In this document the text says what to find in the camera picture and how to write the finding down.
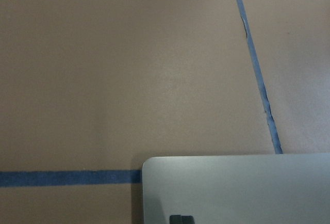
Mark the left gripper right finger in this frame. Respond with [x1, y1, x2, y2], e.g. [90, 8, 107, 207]
[181, 216, 194, 224]

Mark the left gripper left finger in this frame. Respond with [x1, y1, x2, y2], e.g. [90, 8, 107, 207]
[169, 215, 182, 224]

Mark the silver laptop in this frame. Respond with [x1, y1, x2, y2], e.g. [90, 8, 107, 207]
[142, 153, 329, 223]

